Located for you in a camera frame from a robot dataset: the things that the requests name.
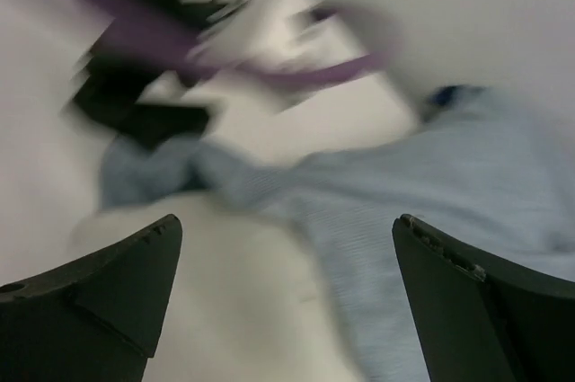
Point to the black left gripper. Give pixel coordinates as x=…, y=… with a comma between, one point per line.
x=110, y=95

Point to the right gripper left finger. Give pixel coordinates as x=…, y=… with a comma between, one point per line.
x=97, y=318

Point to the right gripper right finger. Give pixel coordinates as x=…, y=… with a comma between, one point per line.
x=480, y=317

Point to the white pillow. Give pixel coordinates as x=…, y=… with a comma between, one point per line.
x=247, y=303

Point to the blue patterned pillowcase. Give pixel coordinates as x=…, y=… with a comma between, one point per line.
x=485, y=169

